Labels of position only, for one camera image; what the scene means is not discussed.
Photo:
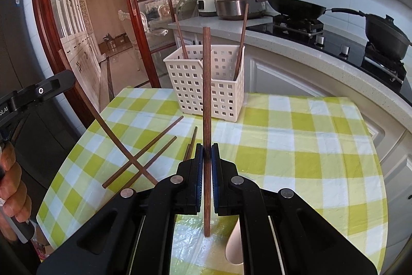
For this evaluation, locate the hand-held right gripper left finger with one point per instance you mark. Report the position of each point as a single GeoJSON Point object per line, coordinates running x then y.
{"type": "Point", "coordinates": [200, 165]}

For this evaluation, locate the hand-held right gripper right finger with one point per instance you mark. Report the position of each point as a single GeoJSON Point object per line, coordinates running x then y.
{"type": "Point", "coordinates": [215, 165]}

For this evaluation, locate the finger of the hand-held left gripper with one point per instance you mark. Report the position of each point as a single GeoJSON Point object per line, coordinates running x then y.
{"type": "Point", "coordinates": [51, 86]}

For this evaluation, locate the brown wooden chopstick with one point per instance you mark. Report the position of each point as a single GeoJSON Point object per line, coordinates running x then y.
{"type": "Point", "coordinates": [207, 85]}
{"type": "Point", "coordinates": [194, 136]}
{"type": "Point", "coordinates": [161, 136]}
{"type": "Point", "coordinates": [188, 152]}
{"type": "Point", "coordinates": [161, 152]}
{"type": "Point", "coordinates": [242, 36]}
{"type": "Point", "coordinates": [144, 172]}
{"type": "Point", "coordinates": [181, 36]}

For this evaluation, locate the white perforated plastic basket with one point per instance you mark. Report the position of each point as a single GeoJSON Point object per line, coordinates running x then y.
{"type": "Point", "coordinates": [190, 91]}

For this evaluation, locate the white ceramic spoon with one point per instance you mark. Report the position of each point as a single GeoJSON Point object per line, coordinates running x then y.
{"type": "Point", "coordinates": [234, 246]}

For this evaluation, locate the person's left hand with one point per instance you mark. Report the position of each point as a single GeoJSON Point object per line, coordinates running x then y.
{"type": "Point", "coordinates": [13, 184]}

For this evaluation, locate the white tall display cabinets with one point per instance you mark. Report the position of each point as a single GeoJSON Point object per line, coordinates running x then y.
{"type": "Point", "coordinates": [74, 36]}

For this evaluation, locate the dark refrigerator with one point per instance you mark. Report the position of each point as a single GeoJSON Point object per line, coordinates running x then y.
{"type": "Point", "coordinates": [19, 36]}

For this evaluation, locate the green checkered tablecloth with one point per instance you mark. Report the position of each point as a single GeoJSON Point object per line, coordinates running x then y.
{"type": "Point", "coordinates": [289, 146]}

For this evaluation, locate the cardboard boxes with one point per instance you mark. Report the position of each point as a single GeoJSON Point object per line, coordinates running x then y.
{"type": "Point", "coordinates": [116, 40]}

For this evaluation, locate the silver brown rice cooker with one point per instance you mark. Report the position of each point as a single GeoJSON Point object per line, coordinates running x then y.
{"type": "Point", "coordinates": [238, 4]}

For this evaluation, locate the white rice cooker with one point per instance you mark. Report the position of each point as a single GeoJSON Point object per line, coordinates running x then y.
{"type": "Point", "coordinates": [207, 2]}

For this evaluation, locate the black glass gas cooktop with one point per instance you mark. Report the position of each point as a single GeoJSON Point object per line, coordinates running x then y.
{"type": "Point", "coordinates": [334, 44]}

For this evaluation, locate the black wok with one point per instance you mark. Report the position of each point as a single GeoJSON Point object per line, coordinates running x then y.
{"type": "Point", "coordinates": [296, 7]}

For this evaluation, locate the black lidded pot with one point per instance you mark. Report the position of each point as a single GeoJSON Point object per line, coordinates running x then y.
{"type": "Point", "coordinates": [389, 36]}

